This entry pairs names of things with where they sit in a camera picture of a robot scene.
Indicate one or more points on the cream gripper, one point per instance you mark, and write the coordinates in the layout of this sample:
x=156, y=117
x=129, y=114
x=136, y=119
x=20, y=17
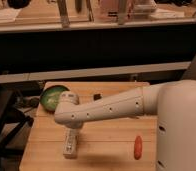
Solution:
x=75, y=126

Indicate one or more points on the white plastic bottle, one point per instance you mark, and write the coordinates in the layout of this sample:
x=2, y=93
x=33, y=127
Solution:
x=70, y=144

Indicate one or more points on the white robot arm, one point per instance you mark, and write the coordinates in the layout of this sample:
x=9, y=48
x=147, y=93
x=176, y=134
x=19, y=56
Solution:
x=174, y=104

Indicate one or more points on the green ceramic bowl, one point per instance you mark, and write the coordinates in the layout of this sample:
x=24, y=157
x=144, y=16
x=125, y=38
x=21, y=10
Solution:
x=49, y=97

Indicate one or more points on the black rectangular block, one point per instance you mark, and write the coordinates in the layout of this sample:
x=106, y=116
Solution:
x=97, y=97

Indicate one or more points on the orange carrot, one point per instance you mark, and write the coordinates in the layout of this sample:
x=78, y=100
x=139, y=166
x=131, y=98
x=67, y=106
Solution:
x=138, y=148

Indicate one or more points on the black chair frame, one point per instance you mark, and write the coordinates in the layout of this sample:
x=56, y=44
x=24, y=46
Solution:
x=9, y=114

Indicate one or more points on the grey metal post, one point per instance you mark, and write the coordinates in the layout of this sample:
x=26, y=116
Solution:
x=121, y=14
x=63, y=13

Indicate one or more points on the grey metal post right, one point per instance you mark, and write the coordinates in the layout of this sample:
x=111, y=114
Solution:
x=121, y=14

